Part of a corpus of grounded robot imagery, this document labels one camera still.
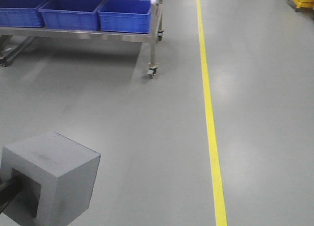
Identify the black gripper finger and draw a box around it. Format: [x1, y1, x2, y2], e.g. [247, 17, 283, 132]
[0, 177, 24, 213]

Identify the gray square foam base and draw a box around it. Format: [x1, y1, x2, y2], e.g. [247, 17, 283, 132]
[0, 132, 101, 226]

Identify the blue bin on cart left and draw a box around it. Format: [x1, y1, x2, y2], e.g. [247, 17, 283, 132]
[0, 0, 49, 28]

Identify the blue bin on cart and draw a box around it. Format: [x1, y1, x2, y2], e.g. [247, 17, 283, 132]
[38, 0, 104, 31]
[0, 0, 49, 28]
[98, 0, 151, 34]

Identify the blue bin on cart middle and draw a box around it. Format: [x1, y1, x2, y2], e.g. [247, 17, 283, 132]
[38, 0, 104, 31]

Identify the blue bin on cart right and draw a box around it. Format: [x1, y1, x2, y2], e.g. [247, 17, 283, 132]
[98, 0, 151, 34]

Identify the steel cart with casters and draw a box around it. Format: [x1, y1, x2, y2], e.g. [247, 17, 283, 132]
[0, 0, 164, 78]

